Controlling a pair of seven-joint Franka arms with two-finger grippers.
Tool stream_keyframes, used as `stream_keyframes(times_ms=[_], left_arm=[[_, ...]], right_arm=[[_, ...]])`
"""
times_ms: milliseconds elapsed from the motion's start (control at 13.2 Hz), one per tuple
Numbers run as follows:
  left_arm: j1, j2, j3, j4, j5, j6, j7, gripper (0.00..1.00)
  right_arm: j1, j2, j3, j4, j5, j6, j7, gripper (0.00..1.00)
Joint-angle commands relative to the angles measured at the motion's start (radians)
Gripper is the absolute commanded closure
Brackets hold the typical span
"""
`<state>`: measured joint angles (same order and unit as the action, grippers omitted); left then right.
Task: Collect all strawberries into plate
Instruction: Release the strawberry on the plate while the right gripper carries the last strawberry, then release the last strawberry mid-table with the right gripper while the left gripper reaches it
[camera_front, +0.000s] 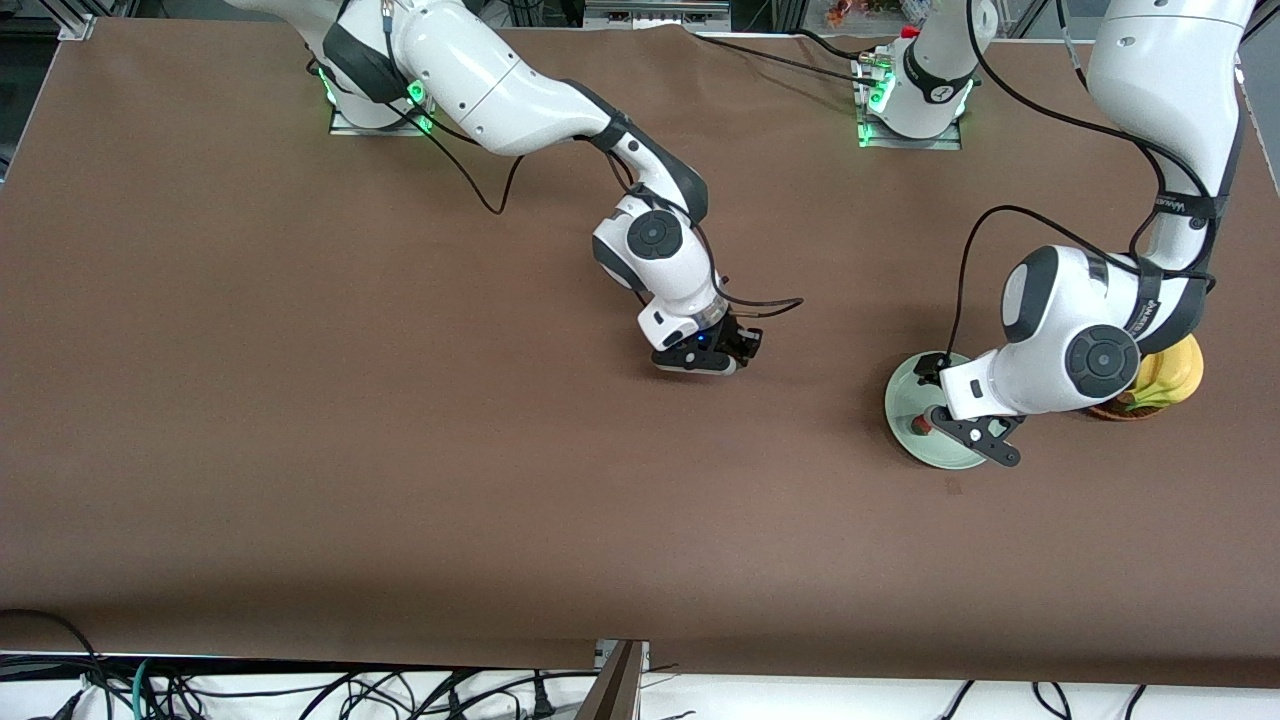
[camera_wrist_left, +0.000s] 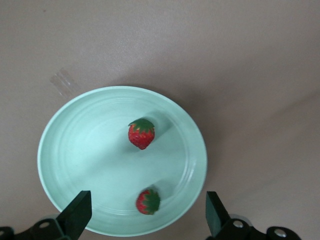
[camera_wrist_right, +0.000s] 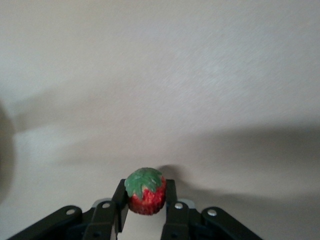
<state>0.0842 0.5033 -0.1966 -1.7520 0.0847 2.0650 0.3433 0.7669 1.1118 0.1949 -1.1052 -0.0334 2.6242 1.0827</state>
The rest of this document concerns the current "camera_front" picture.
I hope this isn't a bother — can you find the pale green round plate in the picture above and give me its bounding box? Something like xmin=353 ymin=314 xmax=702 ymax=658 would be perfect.
xmin=884 ymin=352 xmax=1001 ymax=471

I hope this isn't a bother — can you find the brown table cover sheet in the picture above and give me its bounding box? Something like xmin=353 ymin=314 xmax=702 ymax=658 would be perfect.
xmin=0 ymin=18 xmax=1280 ymax=691

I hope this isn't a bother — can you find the brown wicker basket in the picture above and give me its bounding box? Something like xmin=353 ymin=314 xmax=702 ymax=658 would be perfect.
xmin=1085 ymin=395 xmax=1171 ymax=423

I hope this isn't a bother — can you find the yellow banana bunch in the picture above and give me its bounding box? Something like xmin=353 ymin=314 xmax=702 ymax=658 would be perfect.
xmin=1120 ymin=335 xmax=1205 ymax=413

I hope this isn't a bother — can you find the orange toy pile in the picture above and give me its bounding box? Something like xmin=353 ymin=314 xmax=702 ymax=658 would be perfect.
xmin=825 ymin=0 xmax=901 ymax=29

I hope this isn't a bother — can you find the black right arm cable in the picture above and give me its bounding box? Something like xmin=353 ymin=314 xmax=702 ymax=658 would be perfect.
xmin=375 ymin=0 xmax=804 ymax=321

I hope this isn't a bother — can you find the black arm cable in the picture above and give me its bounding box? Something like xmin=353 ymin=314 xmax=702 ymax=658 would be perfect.
xmin=942 ymin=0 xmax=1216 ymax=357
xmin=375 ymin=0 xmax=804 ymax=321

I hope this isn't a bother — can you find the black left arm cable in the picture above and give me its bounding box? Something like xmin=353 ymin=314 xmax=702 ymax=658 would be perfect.
xmin=942 ymin=0 xmax=1216 ymax=357

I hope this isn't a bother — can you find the long black table cable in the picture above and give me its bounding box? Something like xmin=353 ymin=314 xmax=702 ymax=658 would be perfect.
xmin=683 ymin=25 xmax=889 ymax=89

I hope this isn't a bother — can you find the short black table cable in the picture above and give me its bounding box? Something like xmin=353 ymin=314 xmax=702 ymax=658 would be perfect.
xmin=795 ymin=28 xmax=871 ymax=63

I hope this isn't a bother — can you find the silver metal bracket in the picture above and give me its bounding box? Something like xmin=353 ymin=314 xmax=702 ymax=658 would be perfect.
xmin=594 ymin=640 xmax=651 ymax=673

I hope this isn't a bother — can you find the grey metal frame piece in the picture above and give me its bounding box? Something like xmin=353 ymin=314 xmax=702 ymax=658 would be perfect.
xmin=583 ymin=0 xmax=733 ymax=31

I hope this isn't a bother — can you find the brown wooden post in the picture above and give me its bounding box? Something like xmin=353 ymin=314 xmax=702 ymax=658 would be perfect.
xmin=573 ymin=640 xmax=647 ymax=720

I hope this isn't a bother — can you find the black floor cable tangle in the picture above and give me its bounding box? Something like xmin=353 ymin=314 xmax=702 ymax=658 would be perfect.
xmin=0 ymin=655 xmax=601 ymax=720

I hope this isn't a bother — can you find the thick black looped cable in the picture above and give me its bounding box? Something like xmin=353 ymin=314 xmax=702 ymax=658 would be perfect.
xmin=0 ymin=608 xmax=113 ymax=720

